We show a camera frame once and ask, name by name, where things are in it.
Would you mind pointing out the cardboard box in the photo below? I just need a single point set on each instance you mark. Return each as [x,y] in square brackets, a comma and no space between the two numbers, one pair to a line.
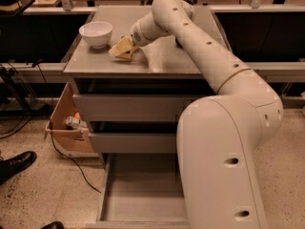
[66,127]

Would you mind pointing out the grey top drawer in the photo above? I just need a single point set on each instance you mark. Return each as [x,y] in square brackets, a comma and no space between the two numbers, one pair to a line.
[152,100]

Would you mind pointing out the grey bottom drawer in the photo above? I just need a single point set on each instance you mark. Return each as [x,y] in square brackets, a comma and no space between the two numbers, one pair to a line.
[141,191]

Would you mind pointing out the grey drawer cabinet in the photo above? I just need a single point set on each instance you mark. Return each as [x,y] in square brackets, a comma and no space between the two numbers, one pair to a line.
[162,59]

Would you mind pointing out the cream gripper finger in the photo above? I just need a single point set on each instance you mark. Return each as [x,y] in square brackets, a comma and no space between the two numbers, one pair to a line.
[128,55]
[123,46]

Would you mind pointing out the grey middle drawer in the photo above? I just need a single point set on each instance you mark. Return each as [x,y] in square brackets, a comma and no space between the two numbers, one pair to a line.
[125,137]

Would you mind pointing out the orange item in box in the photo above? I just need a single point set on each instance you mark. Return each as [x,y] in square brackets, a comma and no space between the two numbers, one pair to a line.
[77,115]

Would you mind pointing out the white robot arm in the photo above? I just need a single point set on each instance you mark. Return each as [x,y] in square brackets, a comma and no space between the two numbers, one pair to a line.
[216,135]

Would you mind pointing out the black shoe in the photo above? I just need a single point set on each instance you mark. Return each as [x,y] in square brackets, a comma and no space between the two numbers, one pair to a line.
[54,225]
[15,165]

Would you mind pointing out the black stand at left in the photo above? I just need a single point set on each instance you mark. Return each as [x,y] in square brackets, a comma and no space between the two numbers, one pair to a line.
[25,106]

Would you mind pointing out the white ceramic bowl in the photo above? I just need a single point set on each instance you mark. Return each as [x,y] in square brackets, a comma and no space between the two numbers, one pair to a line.
[97,34]

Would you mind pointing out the grey drawer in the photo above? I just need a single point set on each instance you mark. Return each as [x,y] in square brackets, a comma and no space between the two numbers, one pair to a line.
[125,137]
[152,100]
[141,191]

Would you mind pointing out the silver can in box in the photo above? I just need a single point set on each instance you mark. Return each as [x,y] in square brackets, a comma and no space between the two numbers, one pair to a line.
[75,123]

